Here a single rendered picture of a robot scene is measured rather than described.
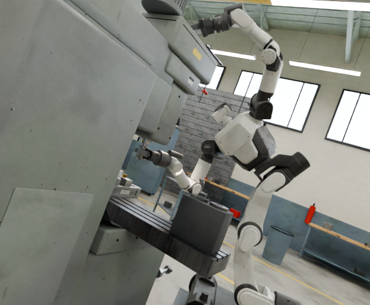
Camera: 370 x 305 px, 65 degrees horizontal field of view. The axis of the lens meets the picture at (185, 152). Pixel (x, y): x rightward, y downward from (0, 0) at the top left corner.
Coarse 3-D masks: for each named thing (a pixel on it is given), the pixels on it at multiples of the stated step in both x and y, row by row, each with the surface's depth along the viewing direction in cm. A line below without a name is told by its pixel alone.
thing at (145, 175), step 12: (156, 144) 759; (168, 144) 754; (132, 156) 766; (132, 168) 764; (144, 168) 759; (156, 168) 755; (132, 180) 762; (144, 180) 757; (156, 180) 752; (156, 192) 799
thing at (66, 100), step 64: (0, 0) 82; (0, 64) 76; (64, 64) 80; (128, 64) 99; (0, 128) 72; (64, 128) 86; (128, 128) 110; (0, 192) 76; (64, 192) 93; (0, 256) 82; (64, 256) 102
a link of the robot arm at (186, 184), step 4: (184, 176) 179; (180, 180) 179; (184, 180) 180; (188, 180) 183; (192, 180) 189; (180, 184) 181; (184, 184) 181; (188, 184) 183; (192, 184) 185; (184, 188) 184; (188, 188) 184; (188, 192) 186
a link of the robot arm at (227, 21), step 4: (236, 4) 150; (240, 4) 150; (224, 8) 152; (228, 8) 151; (232, 8) 151; (236, 8) 151; (240, 8) 150; (224, 12) 152; (228, 12) 152; (224, 16) 150; (228, 16) 151; (224, 20) 150; (228, 20) 150; (224, 24) 151; (228, 24) 151; (232, 24) 151; (236, 24) 152; (224, 28) 153; (228, 28) 153
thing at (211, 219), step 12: (180, 204) 132; (192, 204) 130; (204, 204) 127; (216, 204) 132; (180, 216) 131; (192, 216) 129; (204, 216) 126; (216, 216) 124; (228, 216) 126; (180, 228) 130; (192, 228) 128; (204, 228) 125; (216, 228) 123; (192, 240) 127; (204, 240) 125; (216, 240) 123
